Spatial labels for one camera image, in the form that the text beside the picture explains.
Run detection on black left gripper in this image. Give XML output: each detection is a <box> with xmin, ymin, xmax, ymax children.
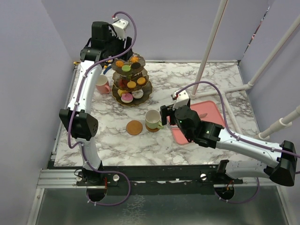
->
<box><xmin>104</xmin><ymin>30</ymin><xmax>133</xmax><ymax>60</ymax></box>

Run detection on green mug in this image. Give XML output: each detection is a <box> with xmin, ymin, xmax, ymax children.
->
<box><xmin>145</xmin><ymin>109</ymin><xmax>164</xmax><ymax>129</ymax></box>

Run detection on orange flower cookie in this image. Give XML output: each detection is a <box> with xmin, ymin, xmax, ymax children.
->
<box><xmin>130</xmin><ymin>56</ymin><xmax>139</xmax><ymax>63</ymax></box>

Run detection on round wooden coaster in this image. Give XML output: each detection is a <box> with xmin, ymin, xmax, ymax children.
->
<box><xmin>126</xmin><ymin>120</ymin><xmax>143</xmax><ymax>135</ymax></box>
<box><xmin>145</xmin><ymin>125</ymin><xmax>160</xmax><ymax>133</ymax></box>

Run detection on chocolate chip cookie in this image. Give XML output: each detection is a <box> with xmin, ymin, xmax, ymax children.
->
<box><xmin>115</xmin><ymin>60</ymin><xmax>124</xmax><ymax>68</ymax></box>

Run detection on black sandwich cookie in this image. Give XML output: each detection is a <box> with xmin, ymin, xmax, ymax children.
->
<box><xmin>131</xmin><ymin>62</ymin><xmax>141</xmax><ymax>69</ymax></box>

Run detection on green macaron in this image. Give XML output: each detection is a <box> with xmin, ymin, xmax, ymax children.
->
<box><xmin>121</xmin><ymin>65</ymin><xmax>131</xmax><ymax>72</ymax></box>

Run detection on white chocolate-striped donut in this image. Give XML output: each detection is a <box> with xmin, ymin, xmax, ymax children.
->
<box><xmin>131</xmin><ymin>89</ymin><xmax>144</xmax><ymax>99</ymax></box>

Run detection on orange waffle biscuit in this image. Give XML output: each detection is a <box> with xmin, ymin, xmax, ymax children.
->
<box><xmin>136</xmin><ymin>77</ymin><xmax>146</xmax><ymax>85</ymax></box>

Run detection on pink frosted donut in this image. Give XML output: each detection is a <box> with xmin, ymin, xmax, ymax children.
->
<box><xmin>121</xmin><ymin>92</ymin><xmax>134</xmax><ymax>104</ymax></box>

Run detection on three-tier grey cake stand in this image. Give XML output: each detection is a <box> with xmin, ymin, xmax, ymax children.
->
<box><xmin>112</xmin><ymin>53</ymin><xmax>152</xmax><ymax>106</ymax></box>

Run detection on orange jam biscuit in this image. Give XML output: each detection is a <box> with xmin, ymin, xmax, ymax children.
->
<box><xmin>127</xmin><ymin>81</ymin><xmax>136</xmax><ymax>89</ymax></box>

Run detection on red frosted donut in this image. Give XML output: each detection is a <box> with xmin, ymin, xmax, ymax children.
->
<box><xmin>118</xmin><ymin>80</ymin><xmax>126</xmax><ymax>88</ymax></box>

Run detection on pink serving tray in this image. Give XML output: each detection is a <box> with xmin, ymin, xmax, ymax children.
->
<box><xmin>170</xmin><ymin>101</ymin><xmax>225</xmax><ymax>145</ymax></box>

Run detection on yellow cake slice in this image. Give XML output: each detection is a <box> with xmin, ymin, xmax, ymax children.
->
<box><xmin>117</xmin><ymin>89</ymin><xmax>127</xmax><ymax>97</ymax></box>

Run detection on pink mug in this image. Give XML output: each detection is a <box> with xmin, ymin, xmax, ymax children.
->
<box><xmin>96</xmin><ymin>75</ymin><xmax>111</xmax><ymax>94</ymax></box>

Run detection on metal serving tongs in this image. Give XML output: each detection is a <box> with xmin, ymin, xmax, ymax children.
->
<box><xmin>199</xmin><ymin>113</ymin><xmax>208</xmax><ymax>118</ymax></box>

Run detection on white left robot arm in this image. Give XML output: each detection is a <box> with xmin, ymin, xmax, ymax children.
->
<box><xmin>59</xmin><ymin>19</ymin><xmax>133</xmax><ymax>185</ymax></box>

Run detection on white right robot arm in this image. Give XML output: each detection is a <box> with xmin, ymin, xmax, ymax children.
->
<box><xmin>160</xmin><ymin>105</ymin><xmax>298</xmax><ymax>187</ymax></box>

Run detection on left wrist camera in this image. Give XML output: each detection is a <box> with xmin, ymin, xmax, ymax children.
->
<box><xmin>112</xmin><ymin>19</ymin><xmax>130</xmax><ymax>40</ymax></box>

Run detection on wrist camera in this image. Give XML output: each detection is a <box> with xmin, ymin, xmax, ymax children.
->
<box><xmin>171</xmin><ymin>90</ymin><xmax>190</xmax><ymax>110</ymax></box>
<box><xmin>112</xmin><ymin>19</ymin><xmax>130</xmax><ymax>40</ymax></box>

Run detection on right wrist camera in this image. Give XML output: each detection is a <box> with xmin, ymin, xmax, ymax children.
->
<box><xmin>171</xmin><ymin>90</ymin><xmax>190</xmax><ymax>110</ymax></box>

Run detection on blue handled pliers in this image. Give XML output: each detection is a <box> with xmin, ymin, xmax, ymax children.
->
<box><xmin>103</xmin><ymin>66</ymin><xmax>112</xmax><ymax>75</ymax></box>

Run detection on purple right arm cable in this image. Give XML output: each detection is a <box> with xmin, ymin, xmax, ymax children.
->
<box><xmin>175</xmin><ymin>81</ymin><xmax>300</xmax><ymax>205</ymax></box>

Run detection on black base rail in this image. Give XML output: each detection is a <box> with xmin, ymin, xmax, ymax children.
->
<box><xmin>76</xmin><ymin>165</ymin><xmax>243</xmax><ymax>195</ymax></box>

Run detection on white pvc pipe frame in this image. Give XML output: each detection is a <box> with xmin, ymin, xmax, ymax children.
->
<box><xmin>191</xmin><ymin>0</ymin><xmax>300</xmax><ymax>141</ymax></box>

